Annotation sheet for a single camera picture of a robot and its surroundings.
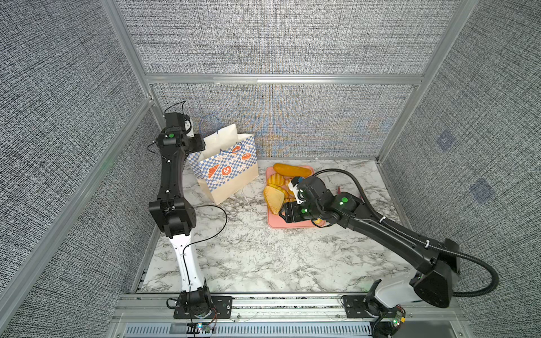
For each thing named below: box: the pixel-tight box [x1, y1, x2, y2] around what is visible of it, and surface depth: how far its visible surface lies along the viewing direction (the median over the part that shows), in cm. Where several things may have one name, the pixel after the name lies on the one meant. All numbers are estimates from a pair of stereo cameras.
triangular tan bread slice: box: [263, 185, 286, 215], surface depth 102 cm
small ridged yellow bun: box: [266, 173, 286, 187], surface depth 108 cm
